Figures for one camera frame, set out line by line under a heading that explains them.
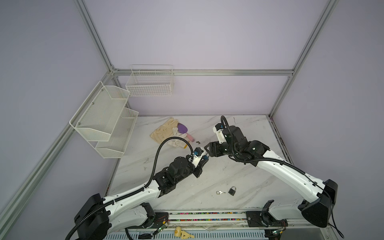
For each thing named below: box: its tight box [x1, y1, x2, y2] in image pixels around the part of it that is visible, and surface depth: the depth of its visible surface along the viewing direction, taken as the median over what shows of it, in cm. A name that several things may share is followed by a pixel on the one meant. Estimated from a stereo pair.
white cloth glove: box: [167, 127, 188, 149], surface depth 109 cm
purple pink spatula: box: [177, 123, 195, 142], surface depth 114 cm
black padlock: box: [228, 186, 237, 196], surface depth 85 cm
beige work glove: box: [149, 117, 179, 144], surface depth 113 cm
